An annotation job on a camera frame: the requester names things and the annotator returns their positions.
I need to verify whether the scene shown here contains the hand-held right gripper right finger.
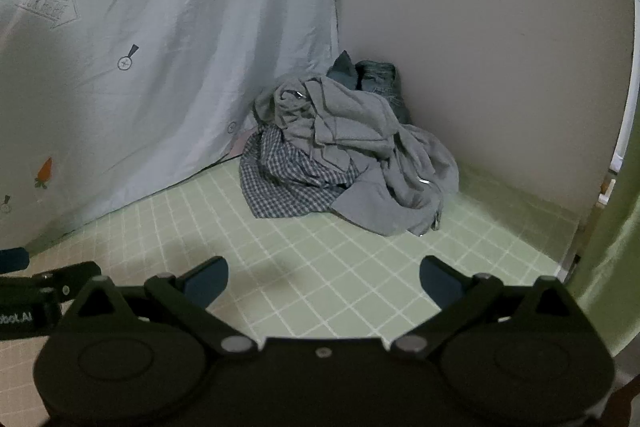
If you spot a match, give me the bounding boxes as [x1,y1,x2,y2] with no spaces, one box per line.
[391,256,583,356]

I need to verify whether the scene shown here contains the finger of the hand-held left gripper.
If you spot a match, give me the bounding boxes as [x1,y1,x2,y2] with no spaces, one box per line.
[0,247,30,273]
[0,261,102,304]

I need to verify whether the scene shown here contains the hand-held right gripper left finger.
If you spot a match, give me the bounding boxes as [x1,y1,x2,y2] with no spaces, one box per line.
[65,256,261,358]

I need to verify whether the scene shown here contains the grey hoodie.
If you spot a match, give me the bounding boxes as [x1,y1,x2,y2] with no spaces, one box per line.
[252,76,460,238]

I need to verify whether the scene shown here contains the blue checked shirt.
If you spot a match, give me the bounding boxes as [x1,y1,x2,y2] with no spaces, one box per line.
[239,124,362,219]

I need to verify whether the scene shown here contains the pale pink cloth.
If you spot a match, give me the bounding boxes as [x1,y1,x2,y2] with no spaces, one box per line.
[227,131,254,160]

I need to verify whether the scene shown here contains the blue denim jeans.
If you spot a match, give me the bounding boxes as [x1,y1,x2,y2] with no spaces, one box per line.
[356,61,413,126]

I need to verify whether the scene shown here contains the pale blue carrot print sheet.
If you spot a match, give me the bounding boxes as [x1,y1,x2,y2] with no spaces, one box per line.
[0,0,342,254]

